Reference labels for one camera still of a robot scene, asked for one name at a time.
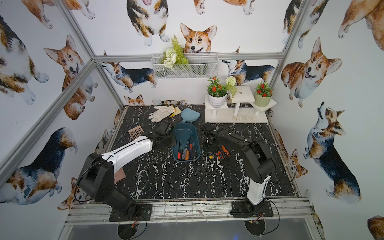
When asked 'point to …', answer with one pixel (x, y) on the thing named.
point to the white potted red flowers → (217, 93)
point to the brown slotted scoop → (136, 132)
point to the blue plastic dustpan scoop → (189, 115)
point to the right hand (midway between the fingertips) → (207, 150)
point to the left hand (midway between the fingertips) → (175, 138)
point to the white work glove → (162, 112)
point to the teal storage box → (183, 131)
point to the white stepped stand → (242, 109)
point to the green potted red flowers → (263, 94)
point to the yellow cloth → (177, 111)
